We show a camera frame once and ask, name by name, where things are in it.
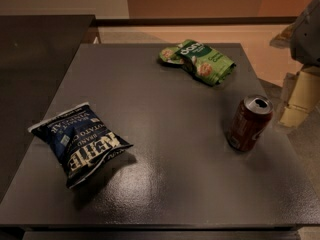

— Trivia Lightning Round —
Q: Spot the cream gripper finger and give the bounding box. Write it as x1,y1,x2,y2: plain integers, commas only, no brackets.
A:
270,23,294,49
278,65,320,128

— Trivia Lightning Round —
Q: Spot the green snack bag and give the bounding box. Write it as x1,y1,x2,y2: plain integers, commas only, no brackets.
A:
159,39,236,86

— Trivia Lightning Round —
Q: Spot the red coke can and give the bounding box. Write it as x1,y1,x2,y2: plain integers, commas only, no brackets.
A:
227,95,273,152

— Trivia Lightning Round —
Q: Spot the blue kettle chips bag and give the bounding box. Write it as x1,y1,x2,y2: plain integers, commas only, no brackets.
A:
28,102,132,188

